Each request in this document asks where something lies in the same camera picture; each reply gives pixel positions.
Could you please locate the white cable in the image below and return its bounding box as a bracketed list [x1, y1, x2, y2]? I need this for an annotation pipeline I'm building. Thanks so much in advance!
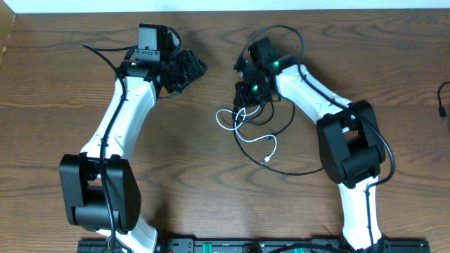
[215, 104, 278, 165]

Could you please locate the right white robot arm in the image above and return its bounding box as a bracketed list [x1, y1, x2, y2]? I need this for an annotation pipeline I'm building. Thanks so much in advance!
[232, 38, 392, 252]

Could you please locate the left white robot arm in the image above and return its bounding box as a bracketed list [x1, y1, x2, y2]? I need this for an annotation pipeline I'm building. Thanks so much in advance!
[59, 24, 207, 252]

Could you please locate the thick black cable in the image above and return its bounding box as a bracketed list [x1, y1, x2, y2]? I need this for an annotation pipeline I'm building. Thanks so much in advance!
[231, 100, 324, 176]

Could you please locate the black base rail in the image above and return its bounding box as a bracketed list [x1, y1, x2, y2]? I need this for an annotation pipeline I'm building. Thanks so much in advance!
[77, 234, 432, 253]

